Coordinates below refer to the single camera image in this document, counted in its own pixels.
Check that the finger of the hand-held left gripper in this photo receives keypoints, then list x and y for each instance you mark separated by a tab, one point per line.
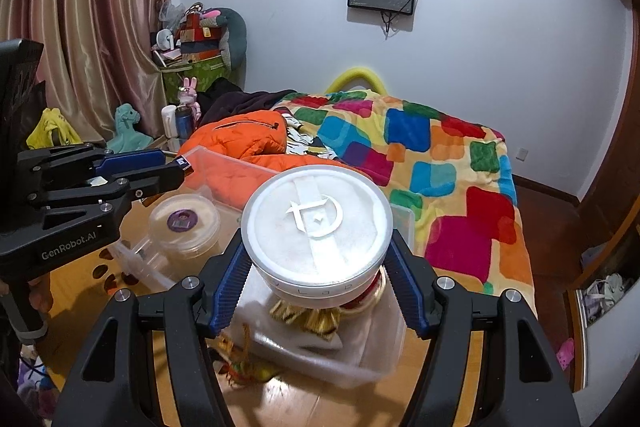
155	182
130	161

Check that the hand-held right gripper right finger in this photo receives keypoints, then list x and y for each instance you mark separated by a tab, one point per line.
407	294

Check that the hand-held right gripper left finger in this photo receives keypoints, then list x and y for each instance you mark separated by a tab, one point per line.
230	287

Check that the clear plastic storage box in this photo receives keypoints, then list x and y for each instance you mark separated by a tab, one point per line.
380	327

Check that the cream plastic jar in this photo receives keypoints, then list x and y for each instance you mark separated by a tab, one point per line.
185	222

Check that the white round container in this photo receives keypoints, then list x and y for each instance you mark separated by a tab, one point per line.
315	222

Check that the wooden desktop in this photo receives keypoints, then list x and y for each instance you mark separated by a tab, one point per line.
300	407

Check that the person's left hand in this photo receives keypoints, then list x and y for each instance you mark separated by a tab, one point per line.
41	297

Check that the teal plush toy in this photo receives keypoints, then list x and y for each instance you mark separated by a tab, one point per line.
127	129

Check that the white bottle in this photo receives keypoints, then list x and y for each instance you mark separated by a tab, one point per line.
168	122

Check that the blue bottle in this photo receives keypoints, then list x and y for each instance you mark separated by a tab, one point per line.
184	124

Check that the gold tassel ornament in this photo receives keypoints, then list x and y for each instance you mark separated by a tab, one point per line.
305	319

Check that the yellow garment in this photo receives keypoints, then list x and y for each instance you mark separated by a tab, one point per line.
52	129

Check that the pink rabbit toy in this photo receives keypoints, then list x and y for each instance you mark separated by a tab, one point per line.
189	92

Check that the orange jacket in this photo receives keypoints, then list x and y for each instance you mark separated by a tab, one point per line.
245	137

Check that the green storage box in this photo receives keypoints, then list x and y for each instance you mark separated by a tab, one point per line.
192	69

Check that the colourful patchwork blanket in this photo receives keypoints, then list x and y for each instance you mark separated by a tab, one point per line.
440	187

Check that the dark garment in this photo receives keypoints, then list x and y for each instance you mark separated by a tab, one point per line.
235	99

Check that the patchwork fabric bag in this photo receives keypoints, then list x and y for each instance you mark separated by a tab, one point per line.
197	32

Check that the pink curtain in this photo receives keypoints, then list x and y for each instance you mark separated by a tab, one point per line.
100	7

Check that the black white patterned cloth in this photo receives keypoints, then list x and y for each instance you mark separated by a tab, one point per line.
310	139

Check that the grey plush cushion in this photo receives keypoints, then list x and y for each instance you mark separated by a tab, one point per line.
235	37

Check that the pink shoe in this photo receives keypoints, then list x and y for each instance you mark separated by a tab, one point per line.
566	353

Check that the white shoes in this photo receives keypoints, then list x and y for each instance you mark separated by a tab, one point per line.
605	294

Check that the wooden shelf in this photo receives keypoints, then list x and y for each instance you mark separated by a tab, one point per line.
600	342

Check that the yellow foam tube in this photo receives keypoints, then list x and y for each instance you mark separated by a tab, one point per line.
357	74

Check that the white wall socket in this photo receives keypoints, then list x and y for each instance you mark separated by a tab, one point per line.
521	154

